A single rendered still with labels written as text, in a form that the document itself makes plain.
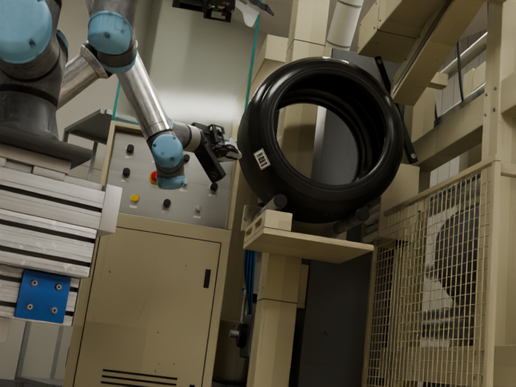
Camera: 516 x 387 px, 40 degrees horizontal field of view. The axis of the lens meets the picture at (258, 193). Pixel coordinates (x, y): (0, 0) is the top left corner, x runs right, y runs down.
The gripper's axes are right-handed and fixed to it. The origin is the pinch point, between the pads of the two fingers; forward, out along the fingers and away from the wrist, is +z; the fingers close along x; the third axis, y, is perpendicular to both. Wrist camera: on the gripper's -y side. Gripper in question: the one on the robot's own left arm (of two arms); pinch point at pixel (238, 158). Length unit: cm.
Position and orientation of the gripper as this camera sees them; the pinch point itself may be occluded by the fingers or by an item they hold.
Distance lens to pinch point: 215.8
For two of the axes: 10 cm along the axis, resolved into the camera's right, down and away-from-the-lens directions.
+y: -2.3, -9.1, 3.4
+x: -7.6, 3.9, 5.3
